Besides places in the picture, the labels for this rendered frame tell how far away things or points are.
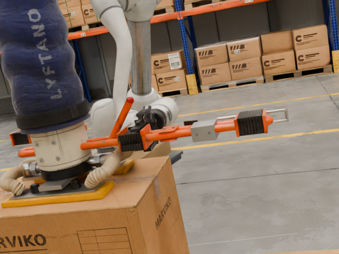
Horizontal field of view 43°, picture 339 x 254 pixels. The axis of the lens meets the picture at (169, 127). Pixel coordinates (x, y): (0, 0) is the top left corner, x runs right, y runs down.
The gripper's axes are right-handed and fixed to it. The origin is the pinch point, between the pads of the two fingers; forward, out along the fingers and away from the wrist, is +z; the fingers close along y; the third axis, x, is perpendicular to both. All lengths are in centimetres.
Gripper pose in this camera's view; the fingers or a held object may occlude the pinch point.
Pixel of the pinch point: (139, 136)
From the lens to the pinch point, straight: 130.6
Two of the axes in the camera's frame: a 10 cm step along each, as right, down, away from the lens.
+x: -9.6, 1.3, 2.5
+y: 1.9, 9.6, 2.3
